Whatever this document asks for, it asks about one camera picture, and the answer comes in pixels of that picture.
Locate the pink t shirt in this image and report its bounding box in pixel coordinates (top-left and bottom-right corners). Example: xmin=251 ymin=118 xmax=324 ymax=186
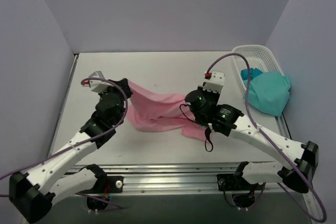
xmin=127 ymin=81 xmax=205 ymax=142

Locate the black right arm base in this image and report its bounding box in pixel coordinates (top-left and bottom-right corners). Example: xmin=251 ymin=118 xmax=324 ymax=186
xmin=216 ymin=174 xmax=266 ymax=211

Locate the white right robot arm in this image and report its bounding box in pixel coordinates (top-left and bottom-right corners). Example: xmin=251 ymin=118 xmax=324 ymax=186
xmin=185 ymin=86 xmax=319 ymax=194

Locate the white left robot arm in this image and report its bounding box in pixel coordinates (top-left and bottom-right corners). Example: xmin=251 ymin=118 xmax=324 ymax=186
xmin=8 ymin=77 xmax=132 ymax=223

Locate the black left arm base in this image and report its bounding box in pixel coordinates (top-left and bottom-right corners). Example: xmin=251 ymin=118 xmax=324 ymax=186
xmin=77 ymin=175 xmax=124 ymax=212

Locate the dark teal t shirt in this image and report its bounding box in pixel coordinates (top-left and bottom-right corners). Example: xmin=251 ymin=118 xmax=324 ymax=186
xmin=240 ymin=68 xmax=263 ymax=81

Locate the light teal t shirt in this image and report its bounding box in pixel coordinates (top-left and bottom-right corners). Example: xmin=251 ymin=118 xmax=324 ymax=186
xmin=248 ymin=72 xmax=291 ymax=117

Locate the white plastic basket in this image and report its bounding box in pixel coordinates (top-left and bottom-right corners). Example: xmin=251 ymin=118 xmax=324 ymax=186
xmin=232 ymin=45 xmax=284 ymax=96

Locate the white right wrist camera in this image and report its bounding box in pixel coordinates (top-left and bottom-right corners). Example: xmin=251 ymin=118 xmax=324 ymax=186
xmin=203 ymin=71 xmax=225 ymax=94

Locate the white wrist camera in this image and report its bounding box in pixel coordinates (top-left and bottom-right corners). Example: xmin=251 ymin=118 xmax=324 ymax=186
xmin=82 ymin=71 xmax=110 ymax=93
xmin=203 ymin=71 xmax=225 ymax=94

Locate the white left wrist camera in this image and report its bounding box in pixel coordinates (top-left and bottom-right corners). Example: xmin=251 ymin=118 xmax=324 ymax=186
xmin=82 ymin=71 xmax=110 ymax=93

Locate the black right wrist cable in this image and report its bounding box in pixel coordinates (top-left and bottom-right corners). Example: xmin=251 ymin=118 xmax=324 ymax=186
xmin=180 ymin=102 xmax=215 ymax=153

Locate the aluminium mounting rail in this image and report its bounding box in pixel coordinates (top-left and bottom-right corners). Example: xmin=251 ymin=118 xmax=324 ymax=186
xmin=65 ymin=163 xmax=242 ymax=195

